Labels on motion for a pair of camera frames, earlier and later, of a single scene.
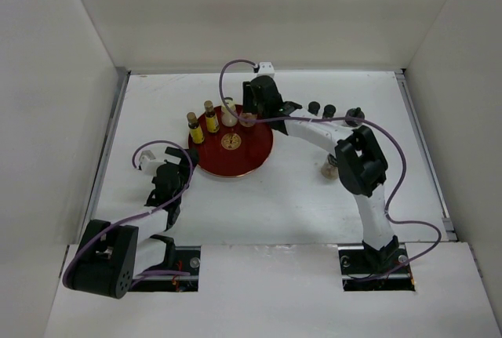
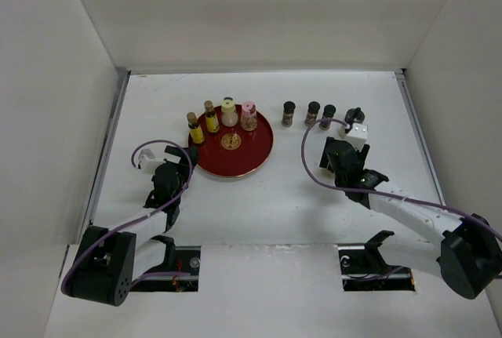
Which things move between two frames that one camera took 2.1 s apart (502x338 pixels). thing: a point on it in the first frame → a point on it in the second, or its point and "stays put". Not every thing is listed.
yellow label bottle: [211, 119] stays put
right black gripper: [249, 95] → [325, 159]
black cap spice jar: [329, 110] stays put
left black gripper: [184, 164] stays put
